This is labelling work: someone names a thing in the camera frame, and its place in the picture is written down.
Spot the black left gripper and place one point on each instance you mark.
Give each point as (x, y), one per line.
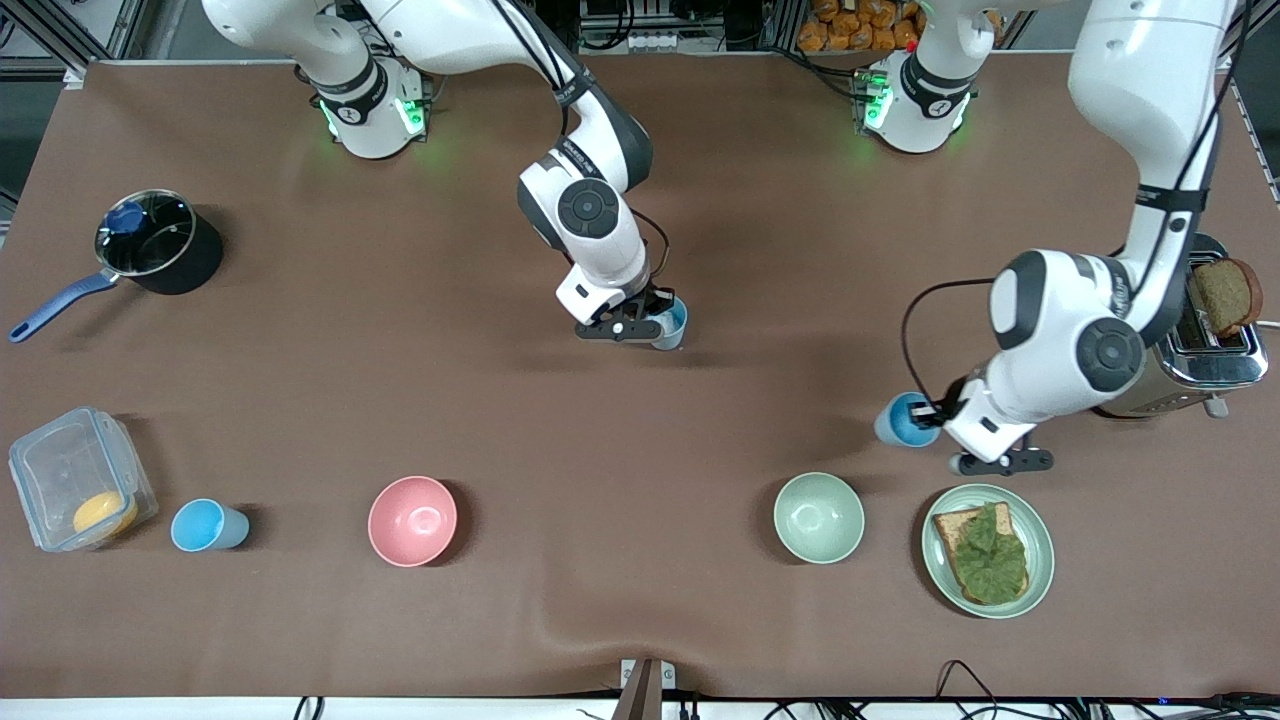
(951, 401)

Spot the green lettuce leaf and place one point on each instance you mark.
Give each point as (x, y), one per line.
(992, 560)

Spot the clear plastic food container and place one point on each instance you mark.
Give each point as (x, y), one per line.
(60, 470)

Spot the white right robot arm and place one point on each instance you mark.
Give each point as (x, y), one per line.
(590, 240)

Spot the brown toast slice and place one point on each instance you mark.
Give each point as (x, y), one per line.
(945, 525)

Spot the bag of orange snacks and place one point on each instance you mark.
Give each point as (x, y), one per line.
(860, 28)

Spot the blue plastic cup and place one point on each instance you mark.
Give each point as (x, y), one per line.
(895, 425)
(207, 525)
(672, 335)

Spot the pale green plate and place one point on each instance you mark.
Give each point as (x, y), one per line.
(1040, 550)

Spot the pink bowl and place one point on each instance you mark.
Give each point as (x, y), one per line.
(412, 521)

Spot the orange round food piece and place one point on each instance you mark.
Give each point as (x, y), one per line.
(104, 514)

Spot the brown bread slice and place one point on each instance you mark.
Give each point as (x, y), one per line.
(1225, 295)

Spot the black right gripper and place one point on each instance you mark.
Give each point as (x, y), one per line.
(658, 300)

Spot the pale green bowl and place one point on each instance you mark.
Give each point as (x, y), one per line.
(818, 517)

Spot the beige chrome toaster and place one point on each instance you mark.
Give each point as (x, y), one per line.
(1215, 365)

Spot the metal table clamp bracket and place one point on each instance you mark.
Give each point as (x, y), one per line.
(647, 685)

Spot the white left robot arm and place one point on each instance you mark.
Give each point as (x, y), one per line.
(1060, 340)

